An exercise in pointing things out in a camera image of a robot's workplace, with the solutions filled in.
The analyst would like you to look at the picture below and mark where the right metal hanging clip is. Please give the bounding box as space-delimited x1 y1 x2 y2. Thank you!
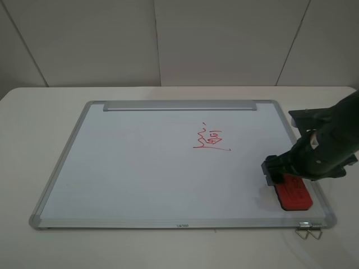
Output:
307 222 323 240

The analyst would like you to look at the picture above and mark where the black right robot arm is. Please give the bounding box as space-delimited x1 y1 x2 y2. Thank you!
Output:
262 92 358 185

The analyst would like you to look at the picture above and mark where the white aluminium-framed whiteboard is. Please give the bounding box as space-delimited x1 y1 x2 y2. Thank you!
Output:
29 100 336 229

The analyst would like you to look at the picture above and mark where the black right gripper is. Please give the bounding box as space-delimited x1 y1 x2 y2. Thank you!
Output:
261 130 347 186

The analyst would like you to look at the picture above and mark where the red whiteboard eraser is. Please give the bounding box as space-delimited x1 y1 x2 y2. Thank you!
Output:
274 174 313 211

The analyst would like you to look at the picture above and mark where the grey aluminium pen tray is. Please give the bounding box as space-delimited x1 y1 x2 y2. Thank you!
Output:
103 100 257 112

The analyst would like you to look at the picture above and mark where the metal hanging clip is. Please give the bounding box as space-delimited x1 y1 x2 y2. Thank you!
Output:
307 222 323 240
296 222 311 240

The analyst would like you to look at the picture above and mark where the left metal hanging clip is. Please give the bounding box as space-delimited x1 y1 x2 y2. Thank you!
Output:
296 222 311 240

